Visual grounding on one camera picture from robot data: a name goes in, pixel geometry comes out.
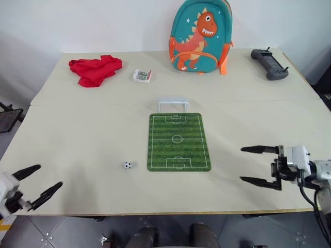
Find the small white packet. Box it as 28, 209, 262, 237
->
132, 68, 153, 84

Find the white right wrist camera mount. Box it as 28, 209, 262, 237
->
283, 145, 315, 179

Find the white miniature goal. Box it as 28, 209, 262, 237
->
157, 98, 189, 114

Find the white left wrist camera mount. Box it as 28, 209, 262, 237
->
0, 171, 21, 221

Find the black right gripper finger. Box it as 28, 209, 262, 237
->
239, 176, 283, 192
240, 145, 284, 157

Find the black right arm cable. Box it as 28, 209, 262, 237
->
297, 178, 331, 246

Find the black mesh rack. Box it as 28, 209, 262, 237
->
0, 101, 24, 134

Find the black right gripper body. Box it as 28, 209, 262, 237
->
270, 154, 304, 185

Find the green soccer field mat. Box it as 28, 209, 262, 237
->
147, 112, 212, 173

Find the grey handheld remote controller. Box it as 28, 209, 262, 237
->
250, 46, 290, 81

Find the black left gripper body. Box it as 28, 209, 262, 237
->
4, 191, 33, 215

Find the red cloth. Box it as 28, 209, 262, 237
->
68, 54, 124, 89

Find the dark equipment beside table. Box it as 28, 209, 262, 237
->
310, 43, 331, 112

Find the dark rounded shape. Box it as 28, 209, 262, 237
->
125, 226, 159, 248

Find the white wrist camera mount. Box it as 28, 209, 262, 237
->
283, 145, 315, 179
0, 171, 21, 221

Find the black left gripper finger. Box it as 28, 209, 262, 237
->
11, 164, 42, 182
27, 181, 64, 211

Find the teal dinosaur backpack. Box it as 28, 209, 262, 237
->
168, 0, 235, 76

